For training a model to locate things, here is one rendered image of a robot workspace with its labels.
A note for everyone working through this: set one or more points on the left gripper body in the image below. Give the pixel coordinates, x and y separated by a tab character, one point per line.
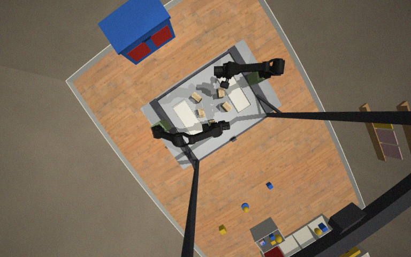
206	127

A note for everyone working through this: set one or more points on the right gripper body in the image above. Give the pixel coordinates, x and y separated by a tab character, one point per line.
225	84

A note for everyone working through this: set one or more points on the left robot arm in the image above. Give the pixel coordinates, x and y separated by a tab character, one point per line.
215	130

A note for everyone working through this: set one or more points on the white shallow tray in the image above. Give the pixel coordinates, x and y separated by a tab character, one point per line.
236	94
188	118

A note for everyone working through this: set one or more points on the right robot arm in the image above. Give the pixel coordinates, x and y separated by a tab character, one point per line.
231	68

